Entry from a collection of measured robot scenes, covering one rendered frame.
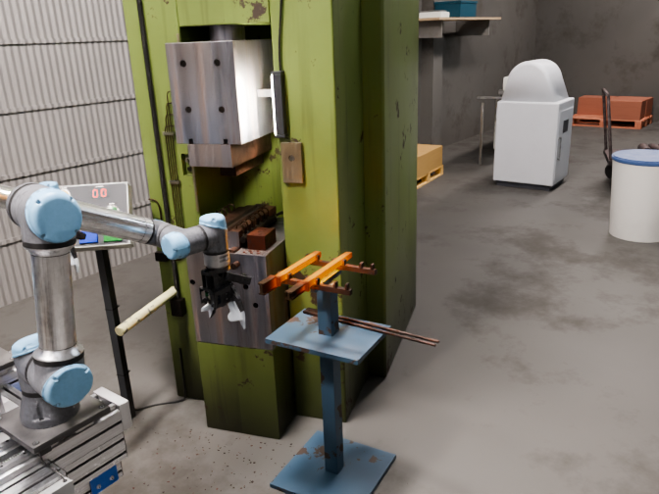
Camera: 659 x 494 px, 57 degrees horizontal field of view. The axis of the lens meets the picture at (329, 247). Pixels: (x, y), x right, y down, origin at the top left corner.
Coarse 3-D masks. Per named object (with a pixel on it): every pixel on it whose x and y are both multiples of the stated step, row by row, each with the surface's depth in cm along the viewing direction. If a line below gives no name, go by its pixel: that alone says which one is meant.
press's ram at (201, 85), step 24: (168, 48) 239; (192, 48) 236; (216, 48) 233; (240, 48) 237; (264, 48) 258; (168, 72) 242; (192, 72) 239; (216, 72) 236; (240, 72) 238; (264, 72) 259; (192, 96) 242; (216, 96) 239; (240, 96) 239; (264, 96) 253; (192, 120) 246; (216, 120) 243; (240, 120) 241; (264, 120) 262; (240, 144) 243
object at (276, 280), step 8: (312, 256) 239; (320, 256) 243; (296, 264) 231; (304, 264) 233; (280, 272) 223; (288, 272) 224; (264, 280) 213; (272, 280) 216; (280, 280) 218; (264, 288) 212; (272, 288) 216
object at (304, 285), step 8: (344, 256) 237; (328, 264) 230; (336, 264) 231; (320, 272) 221; (328, 272) 225; (304, 280) 215; (312, 280) 216; (296, 288) 207; (304, 288) 213; (288, 296) 205; (296, 296) 208
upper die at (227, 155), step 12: (192, 144) 250; (204, 144) 248; (216, 144) 246; (228, 144) 245; (252, 144) 264; (264, 144) 276; (192, 156) 251; (204, 156) 250; (216, 156) 248; (228, 156) 246; (240, 156) 254; (252, 156) 265
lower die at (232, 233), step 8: (240, 208) 297; (248, 208) 293; (272, 208) 290; (224, 216) 285; (232, 216) 281; (248, 216) 277; (256, 216) 279; (232, 224) 264; (232, 232) 258; (240, 232) 259; (232, 240) 259
